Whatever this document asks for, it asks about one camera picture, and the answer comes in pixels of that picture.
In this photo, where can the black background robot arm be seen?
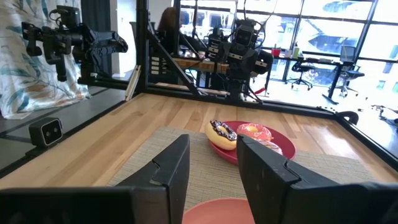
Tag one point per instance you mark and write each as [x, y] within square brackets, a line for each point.
[87, 43]

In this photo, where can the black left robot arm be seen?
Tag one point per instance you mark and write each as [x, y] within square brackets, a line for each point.
[240, 86]

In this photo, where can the black table-level camera box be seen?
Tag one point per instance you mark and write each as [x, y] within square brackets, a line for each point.
[46, 132]

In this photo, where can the large pink sprinkled donut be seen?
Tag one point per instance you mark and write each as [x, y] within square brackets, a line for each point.
[253, 130]

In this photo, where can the grey office chair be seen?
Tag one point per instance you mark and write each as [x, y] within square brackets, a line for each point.
[349, 73]

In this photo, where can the light pink plate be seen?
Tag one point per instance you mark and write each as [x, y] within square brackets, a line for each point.
[217, 213]

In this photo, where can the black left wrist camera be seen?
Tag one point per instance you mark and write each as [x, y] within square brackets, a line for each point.
[245, 36]

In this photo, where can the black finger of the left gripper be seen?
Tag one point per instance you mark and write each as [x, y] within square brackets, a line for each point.
[255, 63]
[228, 56]

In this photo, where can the white leaf print curtain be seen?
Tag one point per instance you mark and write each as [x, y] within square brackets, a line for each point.
[18, 77]

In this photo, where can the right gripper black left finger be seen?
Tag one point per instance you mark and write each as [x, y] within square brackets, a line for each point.
[168, 180]

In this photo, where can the black background desk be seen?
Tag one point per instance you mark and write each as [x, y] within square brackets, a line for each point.
[326, 62]

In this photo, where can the large pink striped donut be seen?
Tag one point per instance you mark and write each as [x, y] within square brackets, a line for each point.
[274, 147]

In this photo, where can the white leaning panel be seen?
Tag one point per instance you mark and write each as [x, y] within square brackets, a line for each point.
[133, 82]

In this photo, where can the large chocolate iced donut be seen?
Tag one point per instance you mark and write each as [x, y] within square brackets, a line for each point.
[217, 139]

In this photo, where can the grey woven placemat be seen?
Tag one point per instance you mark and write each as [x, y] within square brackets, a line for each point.
[211, 174]

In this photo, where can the wooden background desk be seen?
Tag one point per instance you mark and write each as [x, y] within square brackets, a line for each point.
[199, 64]

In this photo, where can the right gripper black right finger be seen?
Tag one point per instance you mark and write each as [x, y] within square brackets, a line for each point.
[273, 186]

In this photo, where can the black box white labels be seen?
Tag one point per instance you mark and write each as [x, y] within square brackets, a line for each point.
[155, 65]

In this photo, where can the red cup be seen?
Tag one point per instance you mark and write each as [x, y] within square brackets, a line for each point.
[276, 52]

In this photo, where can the person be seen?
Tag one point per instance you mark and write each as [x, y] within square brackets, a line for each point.
[168, 28]

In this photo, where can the black office chair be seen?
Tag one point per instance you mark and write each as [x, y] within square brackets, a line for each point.
[301, 70]

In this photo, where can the dark red plate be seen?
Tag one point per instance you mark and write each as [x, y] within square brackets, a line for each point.
[287, 147]

